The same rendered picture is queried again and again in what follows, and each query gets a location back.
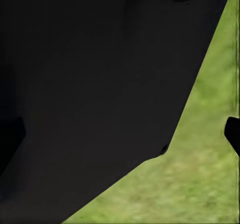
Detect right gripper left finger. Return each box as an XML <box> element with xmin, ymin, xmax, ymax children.
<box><xmin>0</xmin><ymin>117</ymin><xmax>26</xmax><ymax>177</ymax></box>

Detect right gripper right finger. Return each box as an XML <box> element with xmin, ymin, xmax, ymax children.
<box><xmin>224</xmin><ymin>117</ymin><xmax>240</xmax><ymax>156</ymax></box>

